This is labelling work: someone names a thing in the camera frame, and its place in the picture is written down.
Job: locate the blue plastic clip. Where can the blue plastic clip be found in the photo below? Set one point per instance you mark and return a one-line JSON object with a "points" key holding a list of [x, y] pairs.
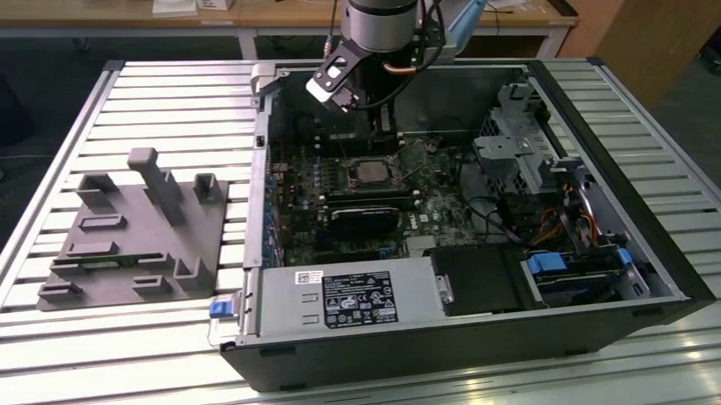
{"points": [[623, 259]]}

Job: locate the small silver heatsink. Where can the small silver heatsink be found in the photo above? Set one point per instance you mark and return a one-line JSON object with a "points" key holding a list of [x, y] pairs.
{"points": [[419, 244]]}

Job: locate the black fan shroud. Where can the black fan shroud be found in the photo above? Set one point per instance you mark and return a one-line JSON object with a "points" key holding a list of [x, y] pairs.
{"points": [[478, 278]]}

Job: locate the grey metal disk bay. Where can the grey metal disk bay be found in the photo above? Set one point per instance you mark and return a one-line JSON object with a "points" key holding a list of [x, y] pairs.
{"points": [[506, 156]]}

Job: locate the wooden cabinet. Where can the wooden cabinet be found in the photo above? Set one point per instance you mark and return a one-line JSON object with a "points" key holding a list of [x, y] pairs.
{"points": [[647, 42]]}

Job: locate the grey parts rack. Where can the grey parts rack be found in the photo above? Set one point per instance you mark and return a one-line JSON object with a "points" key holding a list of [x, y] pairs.
{"points": [[140, 228]]}

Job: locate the green motherboard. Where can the green motherboard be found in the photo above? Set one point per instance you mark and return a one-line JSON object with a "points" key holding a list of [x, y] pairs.
{"points": [[439, 198]]}

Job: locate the white paper stack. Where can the white paper stack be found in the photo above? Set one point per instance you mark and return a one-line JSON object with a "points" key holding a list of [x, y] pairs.
{"points": [[175, 6]]}

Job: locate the silver square CPU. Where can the silver square CPU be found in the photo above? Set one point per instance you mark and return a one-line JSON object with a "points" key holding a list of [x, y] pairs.
{"points": [[374, 171]]}

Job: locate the blue disk carrier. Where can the blue disk carrier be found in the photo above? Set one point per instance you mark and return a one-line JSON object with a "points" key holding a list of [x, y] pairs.
{"points": [[545, 265]]}

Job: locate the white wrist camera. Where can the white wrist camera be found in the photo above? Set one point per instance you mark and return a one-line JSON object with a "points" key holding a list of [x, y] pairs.
{"points": [[326, 80]]}

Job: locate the small white box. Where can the small white box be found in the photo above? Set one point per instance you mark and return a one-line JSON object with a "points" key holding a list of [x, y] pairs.
{"points": [[212, 4]]}

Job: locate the CPU socket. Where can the CPU socket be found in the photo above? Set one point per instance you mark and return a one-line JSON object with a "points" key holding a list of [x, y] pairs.
{"points": [[354, 177]]}

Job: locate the blue case latch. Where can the blue case latch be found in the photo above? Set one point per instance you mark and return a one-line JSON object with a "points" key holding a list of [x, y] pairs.
{"points": [[219, 308]]}

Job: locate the grey power supply unit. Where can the grey power supply unit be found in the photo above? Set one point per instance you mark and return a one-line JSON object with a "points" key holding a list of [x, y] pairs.
{"points": [[282, 304]]}

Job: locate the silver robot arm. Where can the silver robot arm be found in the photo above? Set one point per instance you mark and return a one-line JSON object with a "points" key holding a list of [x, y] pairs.
{"points": [[376, 29]]}

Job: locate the black graphics card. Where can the black graphics card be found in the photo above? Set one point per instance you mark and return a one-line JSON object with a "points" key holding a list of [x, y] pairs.
{"points": [[363, 221]]}

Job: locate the wooden desk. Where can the wooden desk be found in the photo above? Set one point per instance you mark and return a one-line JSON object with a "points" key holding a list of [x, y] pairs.
{"points": [[84, 19]]}

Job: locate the black open PC case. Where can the black open PC case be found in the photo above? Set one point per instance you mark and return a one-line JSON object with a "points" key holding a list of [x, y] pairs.
{"points": [[394, 358]]}

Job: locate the green RAM stick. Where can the green RAM stick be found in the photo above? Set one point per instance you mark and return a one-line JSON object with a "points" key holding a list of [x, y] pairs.
{"points": [[101, 263]]}

